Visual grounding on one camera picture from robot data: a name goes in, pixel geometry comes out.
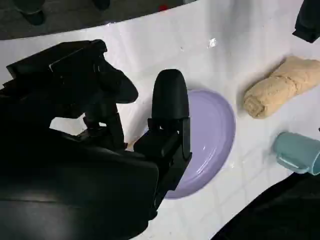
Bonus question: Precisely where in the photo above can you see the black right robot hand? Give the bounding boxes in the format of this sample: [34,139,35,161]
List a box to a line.
[0,39,193,240]

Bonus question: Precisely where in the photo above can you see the pale green mug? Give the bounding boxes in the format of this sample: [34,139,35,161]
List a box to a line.
[271,131,320,175]

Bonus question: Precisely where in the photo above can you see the lilac plate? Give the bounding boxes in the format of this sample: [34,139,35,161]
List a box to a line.
[142,89,237,200]

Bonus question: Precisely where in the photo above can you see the beige towel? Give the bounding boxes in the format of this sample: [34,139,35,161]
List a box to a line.
[242,55,320,119]

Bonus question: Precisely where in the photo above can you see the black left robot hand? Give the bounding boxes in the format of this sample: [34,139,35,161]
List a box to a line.
[292,0,320,44]

